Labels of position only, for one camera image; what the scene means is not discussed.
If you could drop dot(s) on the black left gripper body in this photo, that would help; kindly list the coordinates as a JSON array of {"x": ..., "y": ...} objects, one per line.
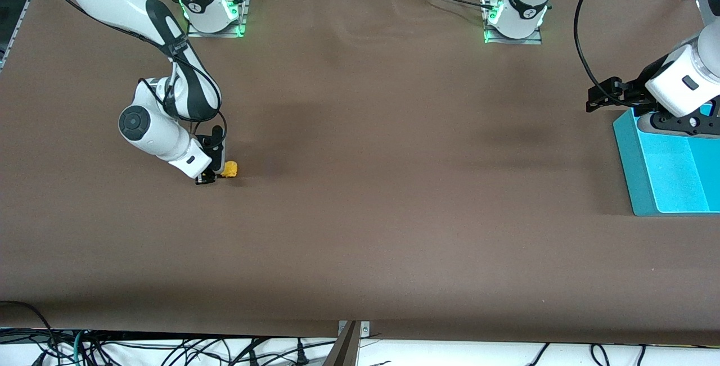
[{"x": 634, "y": 91}]

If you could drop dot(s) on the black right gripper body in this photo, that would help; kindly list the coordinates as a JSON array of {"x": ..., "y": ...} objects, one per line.
[{"x": 215, "y": 152}]

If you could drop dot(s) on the yellow beetle toy car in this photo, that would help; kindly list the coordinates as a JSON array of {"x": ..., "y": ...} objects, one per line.
[{"x": 230, "y": 169}]

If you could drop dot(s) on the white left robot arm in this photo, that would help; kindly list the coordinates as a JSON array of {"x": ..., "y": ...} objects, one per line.
[{"x": 526, "y": 6}]

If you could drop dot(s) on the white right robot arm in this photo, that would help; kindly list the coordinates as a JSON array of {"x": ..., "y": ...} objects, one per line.
[{"x": 169, "y": 135}]

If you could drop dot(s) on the turquoise plastic bin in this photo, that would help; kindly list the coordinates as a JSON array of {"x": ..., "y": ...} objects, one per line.
[{"x": 675, "y": 180}]

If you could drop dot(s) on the brown table cover sheet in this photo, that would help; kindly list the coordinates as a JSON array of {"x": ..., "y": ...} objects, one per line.
[{"x": 360, "y": 214}]

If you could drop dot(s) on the dark metal pole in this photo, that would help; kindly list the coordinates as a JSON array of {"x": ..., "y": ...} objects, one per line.
[{"x": 343, "y": 352}]

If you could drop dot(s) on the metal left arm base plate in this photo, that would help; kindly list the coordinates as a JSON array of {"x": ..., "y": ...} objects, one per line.
[{"x": 514, "y": 41}]

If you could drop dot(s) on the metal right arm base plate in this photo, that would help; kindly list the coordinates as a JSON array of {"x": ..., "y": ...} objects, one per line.
[{"x": 244, "y": 14}]

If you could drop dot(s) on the small metal table bracket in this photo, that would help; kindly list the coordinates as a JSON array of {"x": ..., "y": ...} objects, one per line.
[{"x": 365, "y": 329}]

